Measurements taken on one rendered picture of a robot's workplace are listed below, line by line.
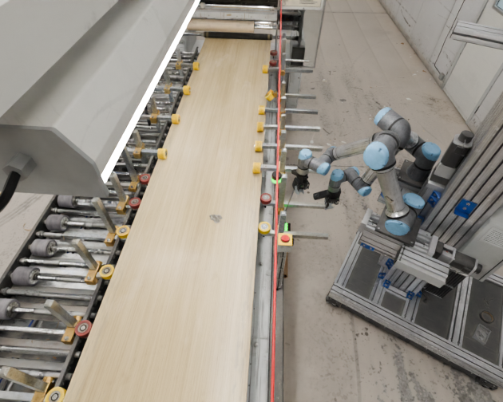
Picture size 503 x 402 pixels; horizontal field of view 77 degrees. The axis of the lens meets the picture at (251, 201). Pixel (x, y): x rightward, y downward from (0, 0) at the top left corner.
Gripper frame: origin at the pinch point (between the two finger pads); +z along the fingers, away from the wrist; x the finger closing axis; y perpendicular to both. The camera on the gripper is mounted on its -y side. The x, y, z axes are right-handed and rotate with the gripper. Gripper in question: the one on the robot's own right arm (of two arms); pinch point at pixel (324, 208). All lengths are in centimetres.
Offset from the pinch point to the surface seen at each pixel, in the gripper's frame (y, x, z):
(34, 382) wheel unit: -139, -121, -15
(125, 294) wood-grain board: -115, -76, -9
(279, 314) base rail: -31, -73, 12
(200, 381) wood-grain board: -67, -114, -9
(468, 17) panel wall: 222, 345, -8
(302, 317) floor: -7, -47, 82
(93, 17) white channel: -59, -112, -160
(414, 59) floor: 207, 423, 86
